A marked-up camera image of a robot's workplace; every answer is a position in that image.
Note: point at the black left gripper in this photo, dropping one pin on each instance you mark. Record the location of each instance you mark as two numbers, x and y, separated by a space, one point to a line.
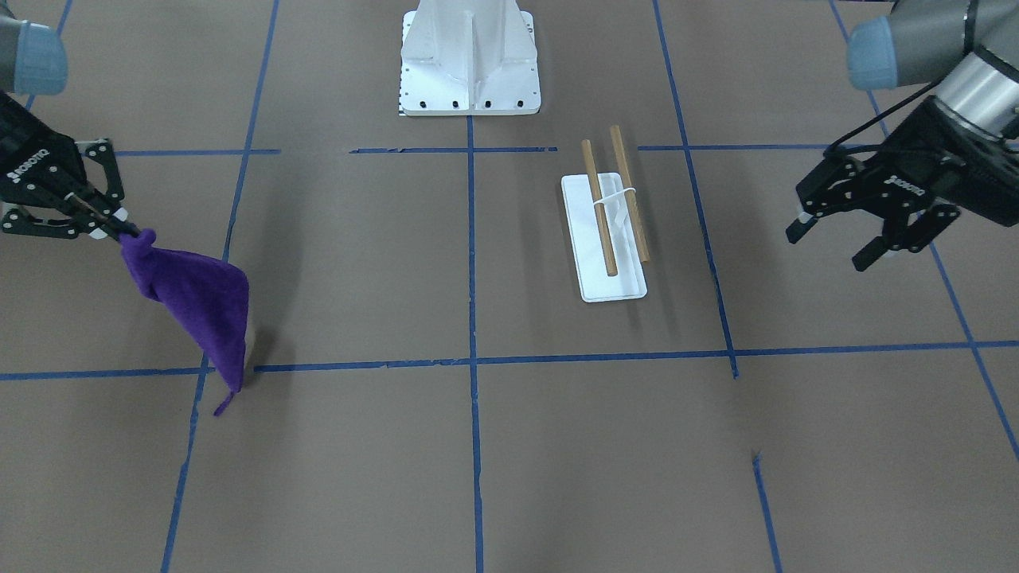
943 179

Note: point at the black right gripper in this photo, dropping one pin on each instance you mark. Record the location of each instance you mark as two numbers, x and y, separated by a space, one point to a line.
25 159

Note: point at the purple towel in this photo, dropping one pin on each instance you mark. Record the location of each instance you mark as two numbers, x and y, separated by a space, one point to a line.
209 298

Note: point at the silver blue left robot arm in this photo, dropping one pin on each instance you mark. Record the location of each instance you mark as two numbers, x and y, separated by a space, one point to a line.
965 53

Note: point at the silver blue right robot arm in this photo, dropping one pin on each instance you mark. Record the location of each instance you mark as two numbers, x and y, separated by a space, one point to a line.
33 62

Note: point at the white towel rack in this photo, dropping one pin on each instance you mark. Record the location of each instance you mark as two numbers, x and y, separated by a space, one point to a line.
606 228

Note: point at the brown paper table cover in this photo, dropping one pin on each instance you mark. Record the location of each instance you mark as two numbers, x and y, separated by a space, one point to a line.
430 393

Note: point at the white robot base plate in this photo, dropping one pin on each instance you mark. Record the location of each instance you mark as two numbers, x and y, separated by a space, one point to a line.
468 58

